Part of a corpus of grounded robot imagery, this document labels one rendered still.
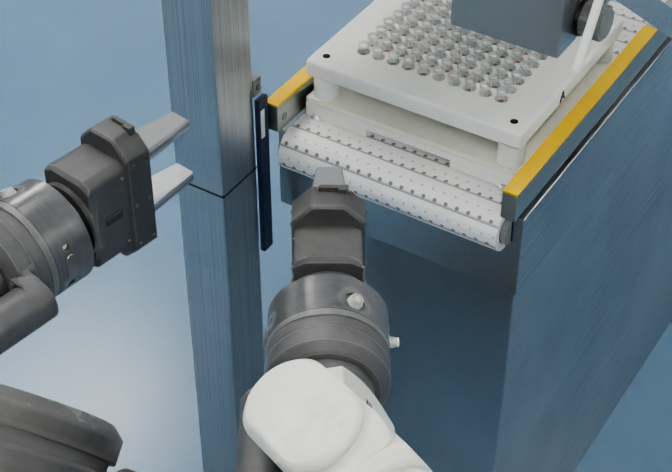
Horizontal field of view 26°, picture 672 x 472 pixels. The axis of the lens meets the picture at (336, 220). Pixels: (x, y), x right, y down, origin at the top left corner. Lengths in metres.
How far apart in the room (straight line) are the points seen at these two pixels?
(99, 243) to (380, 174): 0.41
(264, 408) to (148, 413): 1.41
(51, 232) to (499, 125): 0.49
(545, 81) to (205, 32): 0.34
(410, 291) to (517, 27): 0.54
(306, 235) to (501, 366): 0.69
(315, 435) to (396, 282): 0.84
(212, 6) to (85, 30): 1.88
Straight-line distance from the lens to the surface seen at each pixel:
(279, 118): 1.49
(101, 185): 1.13
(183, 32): 1.39
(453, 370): 1.76
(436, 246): 1.50
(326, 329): 0.98
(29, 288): 1.08
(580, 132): 1.49
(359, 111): 1.49
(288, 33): 3.17
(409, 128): 1.47
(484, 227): 1.42
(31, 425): 0.62
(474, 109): 1.42
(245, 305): 1.61
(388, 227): 1.52
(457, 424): 1.82
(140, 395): 2.37
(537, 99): 1.44
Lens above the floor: 1.71
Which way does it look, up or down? 40 degrees down
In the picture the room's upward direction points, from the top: straight up
